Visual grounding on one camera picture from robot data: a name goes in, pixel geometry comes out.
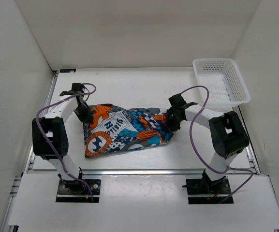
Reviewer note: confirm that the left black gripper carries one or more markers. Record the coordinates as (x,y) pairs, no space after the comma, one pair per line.
(85,119)

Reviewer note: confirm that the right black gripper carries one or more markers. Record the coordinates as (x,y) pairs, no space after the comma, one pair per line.
(171,126)

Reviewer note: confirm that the colourful patterned shorts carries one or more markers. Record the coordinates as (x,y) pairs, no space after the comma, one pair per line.
(117,130)

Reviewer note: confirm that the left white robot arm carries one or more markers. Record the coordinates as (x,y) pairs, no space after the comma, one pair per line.
(49,136)

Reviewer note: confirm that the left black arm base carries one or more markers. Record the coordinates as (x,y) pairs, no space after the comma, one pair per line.
(73,191)

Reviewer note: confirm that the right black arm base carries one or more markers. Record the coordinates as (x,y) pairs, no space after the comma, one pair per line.
(204,191)

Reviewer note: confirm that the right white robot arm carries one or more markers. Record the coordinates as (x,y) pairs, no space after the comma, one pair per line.
(228,135)

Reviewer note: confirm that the white perforated plastic basket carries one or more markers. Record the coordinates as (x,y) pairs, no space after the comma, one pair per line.
(223,80)

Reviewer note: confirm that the black corner bracket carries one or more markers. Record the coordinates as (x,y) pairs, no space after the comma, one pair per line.
(67,71)

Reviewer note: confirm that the aluminium front rail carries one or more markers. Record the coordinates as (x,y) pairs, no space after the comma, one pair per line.
(143,171)

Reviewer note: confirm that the aluminium right rail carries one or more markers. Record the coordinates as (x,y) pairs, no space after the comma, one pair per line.
(253,162)

